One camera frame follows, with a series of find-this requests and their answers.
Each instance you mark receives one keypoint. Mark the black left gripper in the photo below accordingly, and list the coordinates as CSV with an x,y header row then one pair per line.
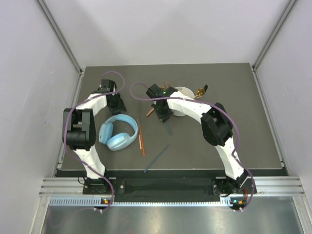
x,y
116,110

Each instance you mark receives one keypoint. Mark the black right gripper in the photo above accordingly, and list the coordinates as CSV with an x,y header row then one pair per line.
x,y
162,117

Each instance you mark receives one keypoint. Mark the dark teal chopstick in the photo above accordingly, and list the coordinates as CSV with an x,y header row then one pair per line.
x,y
168,129
156,158

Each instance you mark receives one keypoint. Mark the gold fork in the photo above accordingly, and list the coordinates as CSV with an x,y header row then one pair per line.
x,y
165,85

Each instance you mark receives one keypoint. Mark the gold spoon green handle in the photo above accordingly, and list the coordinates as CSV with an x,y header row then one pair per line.
x,y
201,91

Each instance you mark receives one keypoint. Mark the orange chopstick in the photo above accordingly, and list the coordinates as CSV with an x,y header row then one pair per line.
x,y
142,142

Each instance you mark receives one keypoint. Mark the silver copper chopstick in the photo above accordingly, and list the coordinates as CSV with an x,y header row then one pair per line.
x,y
139,136

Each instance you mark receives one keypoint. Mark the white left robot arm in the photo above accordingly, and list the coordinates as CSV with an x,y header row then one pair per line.
x,y
80,135

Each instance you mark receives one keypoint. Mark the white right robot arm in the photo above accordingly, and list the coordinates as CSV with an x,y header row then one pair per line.
x,y
217,129

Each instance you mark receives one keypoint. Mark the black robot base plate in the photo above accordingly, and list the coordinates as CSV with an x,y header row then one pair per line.
x,y
176,184

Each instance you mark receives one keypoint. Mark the grey slotted cable duct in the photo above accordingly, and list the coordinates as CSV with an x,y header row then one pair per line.
x,y
85,201

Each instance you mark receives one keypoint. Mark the aluminium frame rail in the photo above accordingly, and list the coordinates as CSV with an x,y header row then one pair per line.
x,y
59,35

